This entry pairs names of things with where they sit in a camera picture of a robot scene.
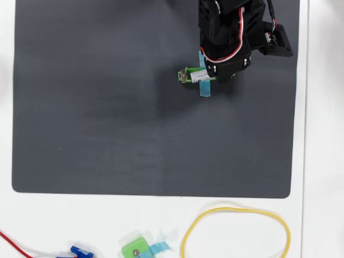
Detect dark grey textured mat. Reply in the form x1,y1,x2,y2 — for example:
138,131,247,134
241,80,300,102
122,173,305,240
11,0,300,199

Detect long blue masking tape strip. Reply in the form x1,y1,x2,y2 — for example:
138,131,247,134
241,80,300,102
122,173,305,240
198,50,212,97

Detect red white black servo cable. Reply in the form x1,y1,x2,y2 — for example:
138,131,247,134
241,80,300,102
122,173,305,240
199,6,247,64

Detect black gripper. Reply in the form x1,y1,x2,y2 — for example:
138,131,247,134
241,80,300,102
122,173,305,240
198,26,254,84

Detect black camera cable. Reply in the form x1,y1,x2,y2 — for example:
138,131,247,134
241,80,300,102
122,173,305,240
267,0,279,35

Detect crumpled blue tape piece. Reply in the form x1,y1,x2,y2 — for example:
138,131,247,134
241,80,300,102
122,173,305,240
139,241,173,258

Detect red wire with clip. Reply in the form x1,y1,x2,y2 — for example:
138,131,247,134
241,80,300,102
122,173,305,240
0,230,34,258

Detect yellow cable loop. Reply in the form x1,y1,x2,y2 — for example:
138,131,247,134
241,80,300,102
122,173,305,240
180,206,292,258

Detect green battery holder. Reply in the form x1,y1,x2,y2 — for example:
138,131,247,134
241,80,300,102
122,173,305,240
177,66,237,85

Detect white AA battery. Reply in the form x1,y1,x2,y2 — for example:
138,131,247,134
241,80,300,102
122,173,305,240
189,70,213,83

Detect small green printed block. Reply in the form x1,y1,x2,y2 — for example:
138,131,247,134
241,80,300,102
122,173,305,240
120,236,151,258

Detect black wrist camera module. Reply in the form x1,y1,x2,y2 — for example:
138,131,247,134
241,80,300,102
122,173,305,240
251,20,294,58

